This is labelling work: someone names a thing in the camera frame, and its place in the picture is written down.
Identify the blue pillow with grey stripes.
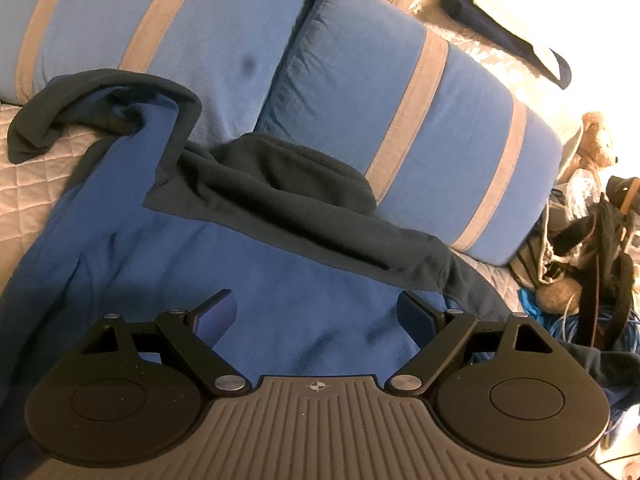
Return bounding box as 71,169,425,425
255,0,563,267
0,0,321,148

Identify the blue and navy fleece hoodie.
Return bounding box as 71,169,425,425
0,67,640,466

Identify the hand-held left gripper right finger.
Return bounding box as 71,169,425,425
385,290,558,396

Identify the brown teddy bear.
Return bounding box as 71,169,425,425
567,111,621,173

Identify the blue cable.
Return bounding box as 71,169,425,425
517,287,640,361

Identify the navy garment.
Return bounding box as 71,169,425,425
395,0,573,91

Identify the black strap bag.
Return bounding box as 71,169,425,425
547,175,640,353

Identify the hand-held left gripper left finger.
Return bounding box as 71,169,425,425
80,287,253,396

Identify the brown plush toy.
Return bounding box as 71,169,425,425
534,275,585,313

